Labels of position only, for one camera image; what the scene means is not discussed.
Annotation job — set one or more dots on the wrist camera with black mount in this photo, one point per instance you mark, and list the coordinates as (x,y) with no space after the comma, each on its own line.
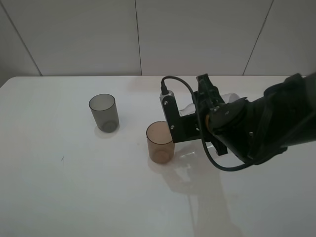
(182,129)

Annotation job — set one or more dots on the grey translucent plastic cup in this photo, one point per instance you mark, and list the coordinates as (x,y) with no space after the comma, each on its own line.
(104,111)

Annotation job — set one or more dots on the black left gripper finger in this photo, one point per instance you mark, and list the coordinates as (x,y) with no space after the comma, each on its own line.
(207,94)

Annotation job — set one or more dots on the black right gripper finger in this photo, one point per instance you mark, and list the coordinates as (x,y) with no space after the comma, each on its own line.
(220,148)

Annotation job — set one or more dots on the clear plastic water bottle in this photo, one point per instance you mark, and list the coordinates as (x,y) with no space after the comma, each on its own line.
(190,109)

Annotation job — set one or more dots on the brown translucent plastic cup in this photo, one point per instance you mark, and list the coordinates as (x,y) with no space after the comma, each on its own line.
(160,144)

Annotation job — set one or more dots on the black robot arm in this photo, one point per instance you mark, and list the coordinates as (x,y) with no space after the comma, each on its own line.
(259,130)

